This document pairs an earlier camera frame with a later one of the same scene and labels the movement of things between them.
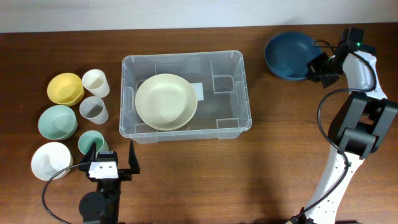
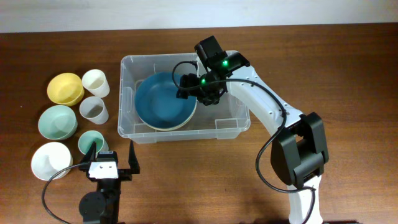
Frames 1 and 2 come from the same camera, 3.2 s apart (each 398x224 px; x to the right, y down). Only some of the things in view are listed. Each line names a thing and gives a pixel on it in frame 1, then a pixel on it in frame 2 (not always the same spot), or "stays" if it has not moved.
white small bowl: (50, 158) stays
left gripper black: (89, 156) stays
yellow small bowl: (66, 89) stays
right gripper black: (315, 75) → (188, 84)
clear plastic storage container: (223, 110) stays
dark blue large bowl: (287, 54) → (157, 102)
